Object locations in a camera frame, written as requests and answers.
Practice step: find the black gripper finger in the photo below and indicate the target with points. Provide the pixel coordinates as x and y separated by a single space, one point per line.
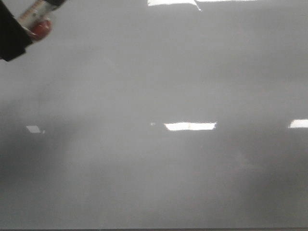
56 3
13 38

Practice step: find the white black whiteboard marker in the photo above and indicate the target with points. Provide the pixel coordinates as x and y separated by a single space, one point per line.
35 20

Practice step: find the white whiteboard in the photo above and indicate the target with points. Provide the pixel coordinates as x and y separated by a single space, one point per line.
133 116

